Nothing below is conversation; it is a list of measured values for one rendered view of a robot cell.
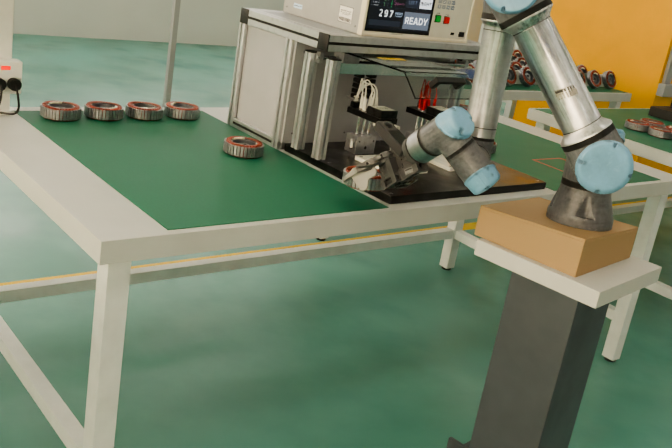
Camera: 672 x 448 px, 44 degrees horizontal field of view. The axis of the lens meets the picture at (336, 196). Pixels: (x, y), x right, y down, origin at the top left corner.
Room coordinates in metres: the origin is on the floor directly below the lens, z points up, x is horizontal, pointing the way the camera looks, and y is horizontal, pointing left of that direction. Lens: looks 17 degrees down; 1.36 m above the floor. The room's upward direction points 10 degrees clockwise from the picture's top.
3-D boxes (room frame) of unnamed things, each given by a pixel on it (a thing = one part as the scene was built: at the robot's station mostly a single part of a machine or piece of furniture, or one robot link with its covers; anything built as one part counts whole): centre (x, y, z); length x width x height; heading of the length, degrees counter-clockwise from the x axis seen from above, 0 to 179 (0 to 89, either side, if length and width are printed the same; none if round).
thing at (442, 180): (2.38, -0.22, 0.76); 0.64 x 0.47 x 0.02; 131
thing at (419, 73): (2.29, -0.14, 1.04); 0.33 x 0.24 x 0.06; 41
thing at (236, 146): (2.22, 0.28, 0.77); 0.11 x 0.11 x 0.04
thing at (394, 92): (2.56, -0.06, 0.92); 0.66 x 0.01 x 0.30; 131
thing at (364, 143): (2.39, -0.05, 0.80); 0.08 x 0.05 x 0.06; 131
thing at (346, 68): (2.44, -0.17, 1.03); 0.62 x 0.01 x 0.03; 131
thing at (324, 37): (2.61, -0.02, 1.09); 0.68 x 0.44 x 0.05; 131
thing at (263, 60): (2.45, 0.28, 0.91); 0.28 x 0.03 x 0.32; 41
